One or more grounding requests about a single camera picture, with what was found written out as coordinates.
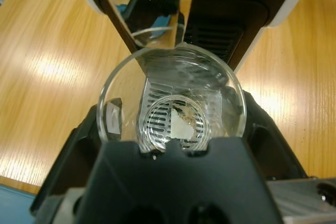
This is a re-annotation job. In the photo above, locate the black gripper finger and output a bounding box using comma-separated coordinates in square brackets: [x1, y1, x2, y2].
[240, 89, 308, 182]
[29, 103, 109, 218]

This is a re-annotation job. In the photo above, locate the clear drinking glass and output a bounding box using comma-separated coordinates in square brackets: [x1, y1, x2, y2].
[97, 45, 248, 156]

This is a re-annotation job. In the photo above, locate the teal plastic tray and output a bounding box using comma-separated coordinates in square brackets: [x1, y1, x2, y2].
[0, 184, 37, 224]

